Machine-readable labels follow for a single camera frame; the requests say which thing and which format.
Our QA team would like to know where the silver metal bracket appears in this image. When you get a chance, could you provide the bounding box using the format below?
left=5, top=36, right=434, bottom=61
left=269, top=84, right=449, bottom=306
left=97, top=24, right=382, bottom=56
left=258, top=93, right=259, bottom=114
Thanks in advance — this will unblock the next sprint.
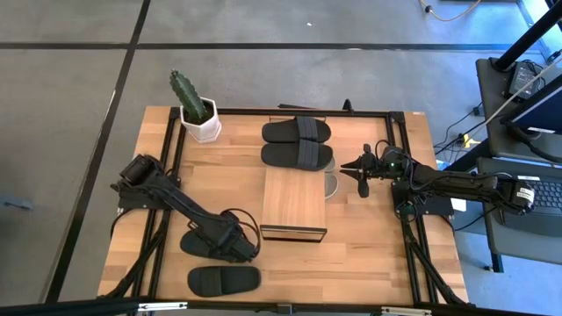
left=380, top=305, right=434, bottom=316
left=137, top=301, right=189, bottom=313

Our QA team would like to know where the black-framed monitor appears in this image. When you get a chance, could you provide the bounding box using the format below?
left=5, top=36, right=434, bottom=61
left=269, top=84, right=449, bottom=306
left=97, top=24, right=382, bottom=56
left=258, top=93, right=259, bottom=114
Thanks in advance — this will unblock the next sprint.
left=500, top=73, right=562, bottom=135

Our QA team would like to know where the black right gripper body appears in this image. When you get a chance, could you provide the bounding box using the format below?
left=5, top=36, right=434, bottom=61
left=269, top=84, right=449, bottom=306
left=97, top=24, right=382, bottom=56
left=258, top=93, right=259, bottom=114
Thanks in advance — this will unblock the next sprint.
left=357, top=143, right=385, bottom=199

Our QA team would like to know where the black rig pole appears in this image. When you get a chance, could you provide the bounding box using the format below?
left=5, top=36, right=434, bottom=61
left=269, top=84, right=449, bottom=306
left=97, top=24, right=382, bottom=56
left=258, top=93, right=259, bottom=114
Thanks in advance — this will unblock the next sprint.
left=493, top=0, right=562, bottom=72

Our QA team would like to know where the black rubber slide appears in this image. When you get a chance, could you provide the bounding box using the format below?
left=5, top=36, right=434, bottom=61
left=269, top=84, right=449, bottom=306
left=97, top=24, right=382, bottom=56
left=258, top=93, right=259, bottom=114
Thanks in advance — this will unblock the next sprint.
left=186, top=264, right=263, bottom=299
left=260, top=139, right=335, bottom=173
left=179, top=229, right=261, bottom=265
left=261, top=115, right=332, bottom=145

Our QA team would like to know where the black rig crossbar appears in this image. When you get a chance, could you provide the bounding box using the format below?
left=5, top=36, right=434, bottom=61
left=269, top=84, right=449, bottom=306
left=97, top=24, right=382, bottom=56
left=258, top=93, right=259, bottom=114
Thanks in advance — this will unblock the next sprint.
left=0, top=296, right=562, bottom=316

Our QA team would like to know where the yellow cable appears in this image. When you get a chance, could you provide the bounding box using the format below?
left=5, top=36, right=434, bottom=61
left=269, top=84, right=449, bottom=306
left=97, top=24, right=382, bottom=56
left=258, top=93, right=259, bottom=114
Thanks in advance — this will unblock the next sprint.
left=418, top=0, right=483, bottom=23

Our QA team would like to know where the wooden shelf black frame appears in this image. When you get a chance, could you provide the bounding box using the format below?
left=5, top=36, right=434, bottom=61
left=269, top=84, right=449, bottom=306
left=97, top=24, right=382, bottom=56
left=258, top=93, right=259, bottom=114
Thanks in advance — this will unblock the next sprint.
left=259, top=115, right=329, bottom=244

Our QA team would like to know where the black laptop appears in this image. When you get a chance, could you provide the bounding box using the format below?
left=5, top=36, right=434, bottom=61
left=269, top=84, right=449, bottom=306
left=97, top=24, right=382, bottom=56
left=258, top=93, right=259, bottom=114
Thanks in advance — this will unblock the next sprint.
left=491, top=174, right=562, bottom=239

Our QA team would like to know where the black power adapter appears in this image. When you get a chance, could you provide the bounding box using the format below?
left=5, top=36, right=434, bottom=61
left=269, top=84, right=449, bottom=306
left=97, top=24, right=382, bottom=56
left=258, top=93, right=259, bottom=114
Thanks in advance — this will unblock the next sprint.
left=508, top=61, right=546, bottom=100

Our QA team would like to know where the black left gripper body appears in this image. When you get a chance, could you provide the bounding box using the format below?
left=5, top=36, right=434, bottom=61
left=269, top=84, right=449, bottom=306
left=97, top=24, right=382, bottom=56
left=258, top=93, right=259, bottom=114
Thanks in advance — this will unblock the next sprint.
left=209, top=221, right=259, bottom=264

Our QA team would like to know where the green cactus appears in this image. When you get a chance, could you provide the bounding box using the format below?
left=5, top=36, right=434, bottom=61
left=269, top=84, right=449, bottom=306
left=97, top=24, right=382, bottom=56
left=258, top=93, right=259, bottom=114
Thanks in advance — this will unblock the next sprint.
left=169, top=68, right=210, bottom=123

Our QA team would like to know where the black aluminium table frame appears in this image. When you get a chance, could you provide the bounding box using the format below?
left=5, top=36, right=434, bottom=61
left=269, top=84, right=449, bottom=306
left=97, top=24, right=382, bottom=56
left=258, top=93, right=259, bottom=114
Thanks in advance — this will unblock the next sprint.
left=98, top=106, right=470, bottom=308

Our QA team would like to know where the black floor cable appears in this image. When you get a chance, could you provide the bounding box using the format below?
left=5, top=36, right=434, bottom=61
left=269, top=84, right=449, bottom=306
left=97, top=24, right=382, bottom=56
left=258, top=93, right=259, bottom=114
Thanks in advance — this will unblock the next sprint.
left=433, top=101, right=487, bottom=155

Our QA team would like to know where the white cable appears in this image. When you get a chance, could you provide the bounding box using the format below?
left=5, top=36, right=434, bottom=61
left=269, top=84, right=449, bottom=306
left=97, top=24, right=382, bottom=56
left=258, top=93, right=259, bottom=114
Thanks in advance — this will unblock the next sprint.
left=484, top=53, right=562, bottom=127

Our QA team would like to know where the white box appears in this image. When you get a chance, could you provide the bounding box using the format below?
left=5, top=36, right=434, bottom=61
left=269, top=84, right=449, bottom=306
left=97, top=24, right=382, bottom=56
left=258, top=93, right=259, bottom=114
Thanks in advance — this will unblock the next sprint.
left=179, top=97, right=223, bottom=144

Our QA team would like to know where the dark grey side table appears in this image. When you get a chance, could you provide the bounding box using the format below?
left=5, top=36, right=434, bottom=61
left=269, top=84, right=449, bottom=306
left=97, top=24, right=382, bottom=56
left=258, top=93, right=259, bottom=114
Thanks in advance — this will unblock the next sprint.
left=475, top=56, right=562, bottom=160
left=476, top=156, right=562, bottom=273

